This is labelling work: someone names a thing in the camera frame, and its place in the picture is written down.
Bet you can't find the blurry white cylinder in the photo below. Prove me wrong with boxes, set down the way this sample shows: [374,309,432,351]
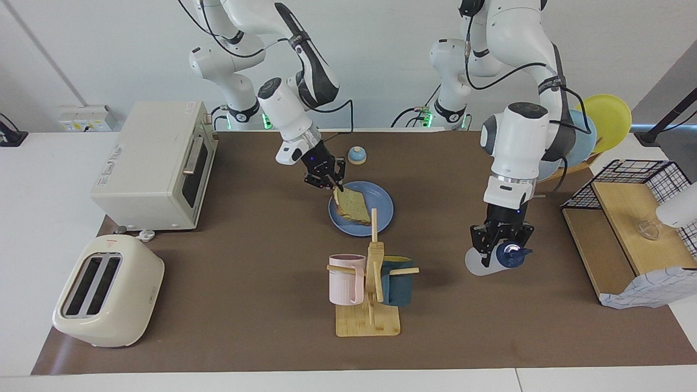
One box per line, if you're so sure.
[655,182,697,229]

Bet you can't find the wooden plate rack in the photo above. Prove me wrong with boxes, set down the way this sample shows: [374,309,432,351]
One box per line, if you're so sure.
[534,152,603,199]

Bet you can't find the yellow plate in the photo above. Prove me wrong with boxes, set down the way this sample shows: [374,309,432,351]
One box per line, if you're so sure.
[574,94,632,154]

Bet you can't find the wooden shelf with wire basket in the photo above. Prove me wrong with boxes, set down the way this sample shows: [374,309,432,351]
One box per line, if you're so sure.
[561,160,697,305]

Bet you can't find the white checkered cloth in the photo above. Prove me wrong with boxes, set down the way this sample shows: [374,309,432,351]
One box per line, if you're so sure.
[599,267,697,310]

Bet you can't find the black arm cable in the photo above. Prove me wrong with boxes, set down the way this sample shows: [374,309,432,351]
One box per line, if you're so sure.
[464,22,592,192]
[177,0,354,134]

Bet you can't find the pink ribbed mug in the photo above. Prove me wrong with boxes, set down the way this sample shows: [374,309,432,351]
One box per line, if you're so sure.
[328,254,366,305]

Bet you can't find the large brown table mat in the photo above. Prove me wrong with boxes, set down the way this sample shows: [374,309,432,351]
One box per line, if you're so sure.
[31,131,697,375]

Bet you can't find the white toaster oven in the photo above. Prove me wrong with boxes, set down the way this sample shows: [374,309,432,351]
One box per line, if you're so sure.
[90,101,219,231]

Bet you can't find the cream two-slot toaster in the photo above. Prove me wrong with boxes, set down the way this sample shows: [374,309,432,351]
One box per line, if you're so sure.
[52,235,165,348]

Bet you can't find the black stand pole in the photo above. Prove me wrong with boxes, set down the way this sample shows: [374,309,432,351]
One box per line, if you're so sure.
[634,87,697,146]

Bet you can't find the dark teal mug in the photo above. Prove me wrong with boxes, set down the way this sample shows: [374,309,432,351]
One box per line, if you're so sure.
[380,255,414,306]

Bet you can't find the black desk device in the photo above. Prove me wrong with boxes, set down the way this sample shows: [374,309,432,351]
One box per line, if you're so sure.
[0,113,29,148]

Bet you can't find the light blue plate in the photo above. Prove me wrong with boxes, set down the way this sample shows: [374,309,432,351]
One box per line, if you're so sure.
[564,109,597,169]

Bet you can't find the pale grey plate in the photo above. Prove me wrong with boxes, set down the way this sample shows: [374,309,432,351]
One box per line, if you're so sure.
[536,157,565,183]

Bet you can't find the slice of toast bread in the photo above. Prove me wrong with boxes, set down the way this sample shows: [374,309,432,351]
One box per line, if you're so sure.
[333,185,372,225]

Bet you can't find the wooden mug tree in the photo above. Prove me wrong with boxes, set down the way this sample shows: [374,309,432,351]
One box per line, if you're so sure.
[327,208,420,338]

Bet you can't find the white wall socket strip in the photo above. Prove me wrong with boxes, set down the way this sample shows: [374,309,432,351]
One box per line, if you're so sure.
[59,105,118,132]

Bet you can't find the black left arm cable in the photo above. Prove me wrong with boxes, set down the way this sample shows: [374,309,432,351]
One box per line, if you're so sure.
[464,22,592,192]

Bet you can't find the periwinkle blue plate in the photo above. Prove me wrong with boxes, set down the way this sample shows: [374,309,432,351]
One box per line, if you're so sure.
[328,181,394,237]

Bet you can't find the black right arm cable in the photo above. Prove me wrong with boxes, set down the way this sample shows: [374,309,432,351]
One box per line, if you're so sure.
[177,0,354,134]

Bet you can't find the translucent squeeze bottle blue cap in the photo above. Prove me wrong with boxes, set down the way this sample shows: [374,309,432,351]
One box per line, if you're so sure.
[464,241,532,277]

